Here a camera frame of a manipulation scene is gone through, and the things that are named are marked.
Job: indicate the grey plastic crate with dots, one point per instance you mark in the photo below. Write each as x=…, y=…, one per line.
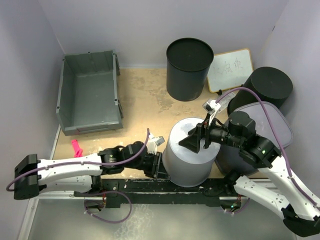
x=88, y=99

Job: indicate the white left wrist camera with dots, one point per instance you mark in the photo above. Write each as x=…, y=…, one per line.
x=156, y=142

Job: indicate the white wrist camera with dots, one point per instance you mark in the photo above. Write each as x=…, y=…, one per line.
x=156, y=142
x=212, y=108

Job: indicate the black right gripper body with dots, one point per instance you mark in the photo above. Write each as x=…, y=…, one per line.
x=211, y=133

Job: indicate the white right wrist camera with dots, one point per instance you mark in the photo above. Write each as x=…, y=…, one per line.
x=212, y=108

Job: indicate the grey slatted square basket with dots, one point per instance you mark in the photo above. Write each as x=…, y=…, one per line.
x=228, y=157

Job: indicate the grey round plastic bin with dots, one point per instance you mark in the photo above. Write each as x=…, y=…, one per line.
x=184, y=167

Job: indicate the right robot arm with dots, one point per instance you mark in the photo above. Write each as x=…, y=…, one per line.
x=295, y=204

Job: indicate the black ribbed round bin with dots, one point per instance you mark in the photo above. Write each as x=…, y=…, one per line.
x=270, y=84

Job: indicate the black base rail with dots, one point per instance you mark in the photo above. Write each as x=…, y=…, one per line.
x=213, y=192

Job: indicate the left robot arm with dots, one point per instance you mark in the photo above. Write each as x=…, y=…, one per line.
x=33, y=176

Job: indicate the pink plastic clip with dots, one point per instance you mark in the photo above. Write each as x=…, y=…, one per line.
x=78, y=151

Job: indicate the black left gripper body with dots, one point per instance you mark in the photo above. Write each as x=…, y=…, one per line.
x=151, y=162

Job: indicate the yellow framed whiteboard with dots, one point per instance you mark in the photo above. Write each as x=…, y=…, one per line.
x=229, y=70

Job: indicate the dark blue round bin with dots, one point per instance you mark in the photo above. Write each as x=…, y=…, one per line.
x=188, y=63

